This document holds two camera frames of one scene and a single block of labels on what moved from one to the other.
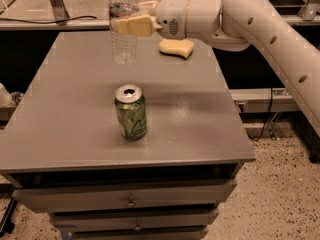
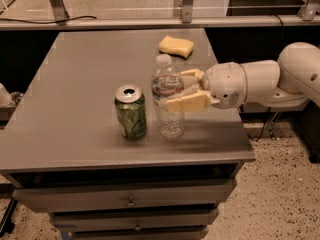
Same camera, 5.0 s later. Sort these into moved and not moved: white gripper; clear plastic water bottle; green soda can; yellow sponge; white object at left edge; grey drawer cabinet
Moved: clear plastic water bottle; white gripper
Not moved: yellow sponge; white object at left edge; green soda can; grey drawer cabinet
